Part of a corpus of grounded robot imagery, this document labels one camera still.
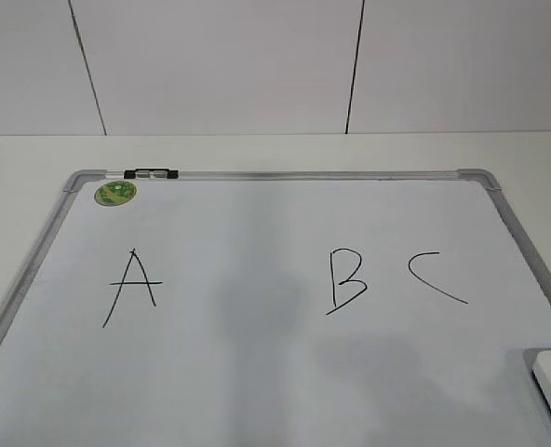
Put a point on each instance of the round green sticker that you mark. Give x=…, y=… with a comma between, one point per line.
x=116, y=193

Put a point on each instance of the black and silver frame clip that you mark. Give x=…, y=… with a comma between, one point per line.
x=132, y=174

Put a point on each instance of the white whiteboard with grey frame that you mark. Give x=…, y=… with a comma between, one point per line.
x=278, y=309

